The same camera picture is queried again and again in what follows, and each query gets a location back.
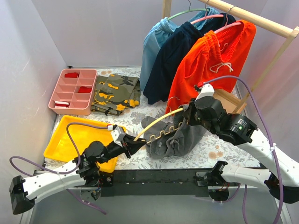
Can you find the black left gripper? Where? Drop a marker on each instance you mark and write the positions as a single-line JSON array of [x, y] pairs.
[[127, 144]]

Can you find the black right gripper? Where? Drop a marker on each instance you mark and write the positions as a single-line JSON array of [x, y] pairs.
[[188, 114]]

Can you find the grey shorts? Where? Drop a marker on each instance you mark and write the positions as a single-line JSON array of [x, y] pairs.
[[172, 139]]

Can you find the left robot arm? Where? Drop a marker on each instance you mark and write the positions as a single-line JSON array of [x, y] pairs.
[[26, 191]]

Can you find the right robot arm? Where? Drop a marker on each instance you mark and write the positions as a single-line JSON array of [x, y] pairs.
[[240, 131]]

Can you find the camouflage shorts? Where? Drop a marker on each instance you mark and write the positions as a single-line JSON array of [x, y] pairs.
[[115, 93]]

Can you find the orange shorts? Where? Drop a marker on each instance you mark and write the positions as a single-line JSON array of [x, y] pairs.
[[214, 55]]

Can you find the navy blue shorts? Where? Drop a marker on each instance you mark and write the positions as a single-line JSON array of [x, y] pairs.
[[168, 60]]

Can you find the pink hanger on orange shorts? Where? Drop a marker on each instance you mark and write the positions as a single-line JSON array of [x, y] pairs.
[[226, 24]]

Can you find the pink hanger on navy shorts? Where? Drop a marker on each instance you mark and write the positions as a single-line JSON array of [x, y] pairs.
[[206, 16]]

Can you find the green hanger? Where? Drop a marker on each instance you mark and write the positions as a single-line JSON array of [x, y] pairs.
[[189, 10]]

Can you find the yellow plastic tray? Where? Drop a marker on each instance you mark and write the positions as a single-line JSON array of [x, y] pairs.
[[60, 149]]

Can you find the red sock middle compartment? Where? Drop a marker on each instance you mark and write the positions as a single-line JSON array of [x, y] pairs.
[[84, 89]]

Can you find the red sock compartment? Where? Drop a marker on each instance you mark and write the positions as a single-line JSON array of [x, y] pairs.
[[71, 75], [84, 89]]

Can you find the pink divided organizer box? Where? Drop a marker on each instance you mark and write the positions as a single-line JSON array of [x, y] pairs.
[[66, 90]]

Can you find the red white striped sock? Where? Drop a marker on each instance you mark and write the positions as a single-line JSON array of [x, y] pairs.
[[62, 104]]

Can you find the red sock back compartment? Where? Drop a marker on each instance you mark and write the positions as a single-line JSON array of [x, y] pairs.
[[71, 75]]

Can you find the wooden clothes rack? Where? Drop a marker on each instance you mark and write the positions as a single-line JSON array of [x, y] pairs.
[[230, 102]]

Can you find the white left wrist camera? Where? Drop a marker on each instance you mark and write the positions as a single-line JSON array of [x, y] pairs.
[[117, 133]]

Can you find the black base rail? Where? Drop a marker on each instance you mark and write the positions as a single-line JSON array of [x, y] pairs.
[[161, 182]]

